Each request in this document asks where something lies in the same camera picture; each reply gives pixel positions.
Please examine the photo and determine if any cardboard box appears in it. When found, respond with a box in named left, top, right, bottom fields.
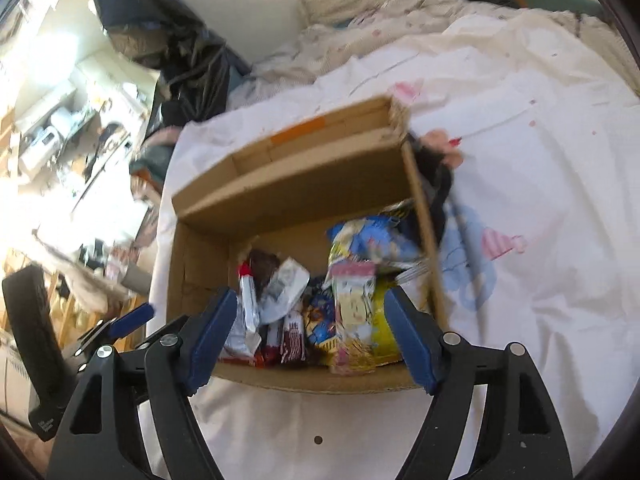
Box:
left=167, top=95, right=451, bottom=395

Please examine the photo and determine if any dark brown snack packet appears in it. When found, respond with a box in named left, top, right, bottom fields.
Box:
left=248, top=249, right=282, bottom=292

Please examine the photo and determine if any wooden shelf rack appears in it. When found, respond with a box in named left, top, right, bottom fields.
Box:
left=0, top=250, right=136, bottom=352

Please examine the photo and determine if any white appliance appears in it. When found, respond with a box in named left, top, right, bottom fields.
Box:
left=19, top=107, right=77, bottom=172

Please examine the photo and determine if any brown chocolate snack packet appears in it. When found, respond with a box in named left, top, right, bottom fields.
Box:
left=281, top=310, right=307, bottom=364

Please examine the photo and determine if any blue cartoon snack packet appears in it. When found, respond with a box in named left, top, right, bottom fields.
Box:
left=327, top=200, right=426, bottom=274

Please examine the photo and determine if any white red-edged snack packet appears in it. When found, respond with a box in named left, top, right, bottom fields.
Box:
left=222, top=261, right=262, bottom=362

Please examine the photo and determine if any black cloth item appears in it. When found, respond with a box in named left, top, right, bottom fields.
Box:
left=409, top=132, right=457, bottom=249

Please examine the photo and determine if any silver white snack packet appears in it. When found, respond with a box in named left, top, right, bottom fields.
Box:
left=259, top=257, right=312, bottom=326

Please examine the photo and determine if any green blue snack packet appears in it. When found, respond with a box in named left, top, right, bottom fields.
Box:
left=304, top=285, right=342, bottom=357

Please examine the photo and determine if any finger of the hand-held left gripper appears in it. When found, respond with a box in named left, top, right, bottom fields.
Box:
left=75, top=302, right=155, bottom=361

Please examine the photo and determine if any floral blanket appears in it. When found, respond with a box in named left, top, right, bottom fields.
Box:
left=240, top=0, right=613, bottom=107

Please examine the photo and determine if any dark plastic bag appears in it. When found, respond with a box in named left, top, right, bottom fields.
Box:
left=84, top=0, right=251, bottom=127

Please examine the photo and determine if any pink yellow cartoon snack packet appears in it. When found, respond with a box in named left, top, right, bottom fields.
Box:
left=327, top=262, right=379, bottom=376

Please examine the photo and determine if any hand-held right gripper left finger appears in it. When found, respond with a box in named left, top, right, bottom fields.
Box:
left=47, top=286, right=240, bottom=480

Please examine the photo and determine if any printed white bed sheet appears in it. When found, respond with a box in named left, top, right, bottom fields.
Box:
left=140, top=10, right=637, bottom=480

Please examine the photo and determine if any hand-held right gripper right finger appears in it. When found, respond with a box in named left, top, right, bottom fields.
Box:
left=382, top=284, right=574, bottom=480

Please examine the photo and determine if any red snack packet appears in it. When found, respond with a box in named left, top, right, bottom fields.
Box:
left=259, top=322, right=282, bottom=367

